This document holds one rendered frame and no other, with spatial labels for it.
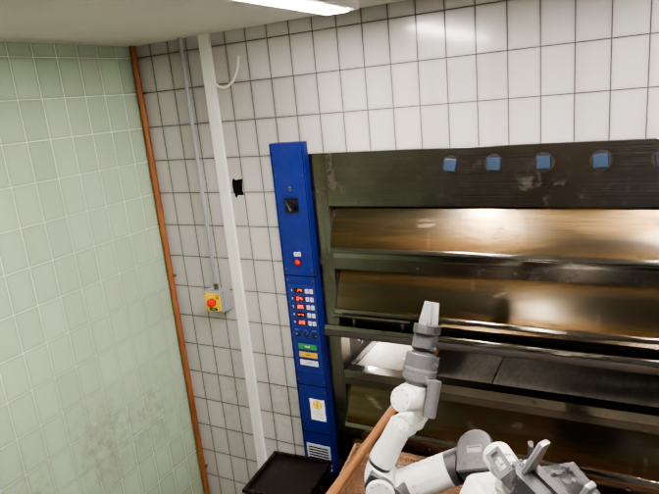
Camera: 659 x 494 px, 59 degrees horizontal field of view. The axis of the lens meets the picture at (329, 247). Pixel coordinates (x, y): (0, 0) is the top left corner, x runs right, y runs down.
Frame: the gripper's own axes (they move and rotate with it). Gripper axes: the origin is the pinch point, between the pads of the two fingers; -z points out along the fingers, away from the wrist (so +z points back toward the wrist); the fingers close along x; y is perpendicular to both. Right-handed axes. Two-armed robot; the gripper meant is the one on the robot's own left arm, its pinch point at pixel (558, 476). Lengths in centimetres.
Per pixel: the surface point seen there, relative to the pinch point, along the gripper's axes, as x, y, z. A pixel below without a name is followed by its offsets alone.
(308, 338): 128, 62, 89
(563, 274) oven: 59, 103, 18
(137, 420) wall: 162, 6, 150
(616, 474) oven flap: 16, 116, 75
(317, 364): 121, 65, 98
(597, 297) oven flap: 49, 110, 21
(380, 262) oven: 114, 75, 43
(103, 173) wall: 208, -2, 48
